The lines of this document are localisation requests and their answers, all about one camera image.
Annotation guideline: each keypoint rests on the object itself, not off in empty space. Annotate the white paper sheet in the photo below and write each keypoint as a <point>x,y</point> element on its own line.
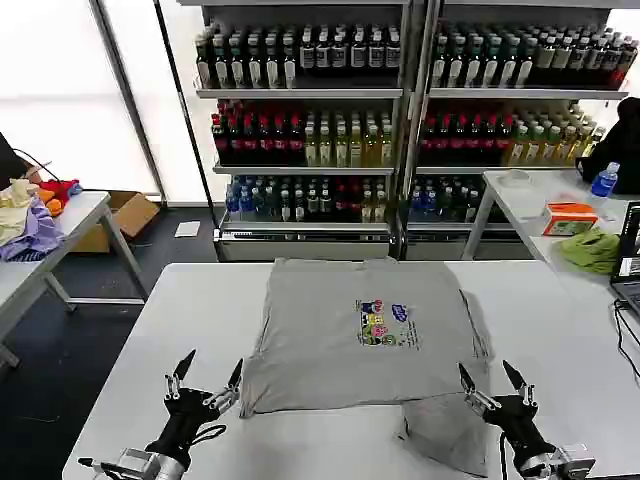
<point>187,229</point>

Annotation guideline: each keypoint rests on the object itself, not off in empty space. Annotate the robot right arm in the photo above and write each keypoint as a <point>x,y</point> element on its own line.
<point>565,460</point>

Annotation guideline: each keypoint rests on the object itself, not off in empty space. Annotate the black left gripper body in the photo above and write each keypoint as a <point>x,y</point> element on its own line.
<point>185,415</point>

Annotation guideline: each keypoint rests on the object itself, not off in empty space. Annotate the green cloth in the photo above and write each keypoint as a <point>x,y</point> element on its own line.
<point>590,250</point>

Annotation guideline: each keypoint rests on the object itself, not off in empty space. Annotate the grey printed T-shirt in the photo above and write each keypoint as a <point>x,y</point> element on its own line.
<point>320,340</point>

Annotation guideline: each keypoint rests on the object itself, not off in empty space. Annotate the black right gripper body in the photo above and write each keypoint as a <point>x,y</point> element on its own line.
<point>520,425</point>

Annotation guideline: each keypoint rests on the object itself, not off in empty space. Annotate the clear round dish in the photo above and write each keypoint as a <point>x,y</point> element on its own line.
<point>515,176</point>

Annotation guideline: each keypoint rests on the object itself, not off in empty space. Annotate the black laptop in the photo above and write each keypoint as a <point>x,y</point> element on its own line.
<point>631,270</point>

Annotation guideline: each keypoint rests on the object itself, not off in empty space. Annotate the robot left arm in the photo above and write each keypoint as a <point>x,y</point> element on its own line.
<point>150,462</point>

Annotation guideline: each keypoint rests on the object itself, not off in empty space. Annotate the shelf of bottles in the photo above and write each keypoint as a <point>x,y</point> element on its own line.
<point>500,125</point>
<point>300,125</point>

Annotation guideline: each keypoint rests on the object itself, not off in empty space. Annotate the person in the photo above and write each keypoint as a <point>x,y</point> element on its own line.
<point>620,145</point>

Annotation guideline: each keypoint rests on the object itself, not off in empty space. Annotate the cardboard box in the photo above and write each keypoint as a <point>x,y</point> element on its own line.
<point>125,215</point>

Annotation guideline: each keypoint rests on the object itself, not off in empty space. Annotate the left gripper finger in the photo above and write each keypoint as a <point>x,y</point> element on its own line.
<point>227,390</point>
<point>175,382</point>

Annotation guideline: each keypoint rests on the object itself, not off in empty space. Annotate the orange tissue box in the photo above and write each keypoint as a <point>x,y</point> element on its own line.
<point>570,220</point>

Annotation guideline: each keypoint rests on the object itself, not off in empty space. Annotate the purple cloth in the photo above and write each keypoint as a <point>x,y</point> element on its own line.
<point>35,230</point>

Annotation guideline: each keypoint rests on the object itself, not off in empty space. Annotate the grey-legged white table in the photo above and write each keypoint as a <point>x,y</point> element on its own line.
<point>85,210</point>

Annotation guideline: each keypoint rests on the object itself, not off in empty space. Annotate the white side table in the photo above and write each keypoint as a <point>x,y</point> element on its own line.
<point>520,200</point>

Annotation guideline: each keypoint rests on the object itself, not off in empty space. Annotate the orange red cloth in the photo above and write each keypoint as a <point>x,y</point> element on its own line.
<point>57,192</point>

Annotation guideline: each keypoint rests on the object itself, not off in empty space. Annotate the black slanted pole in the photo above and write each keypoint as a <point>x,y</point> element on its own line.
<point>182,95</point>

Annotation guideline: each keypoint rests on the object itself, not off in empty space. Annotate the pale yellow cloth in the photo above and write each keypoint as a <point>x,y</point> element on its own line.
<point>15,197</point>

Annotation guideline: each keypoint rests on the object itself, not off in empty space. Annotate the blue-capped water bottle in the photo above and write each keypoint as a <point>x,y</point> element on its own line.
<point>605,180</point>

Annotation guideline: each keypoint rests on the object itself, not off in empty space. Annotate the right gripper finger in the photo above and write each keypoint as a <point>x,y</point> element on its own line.
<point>522,387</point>
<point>472,392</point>

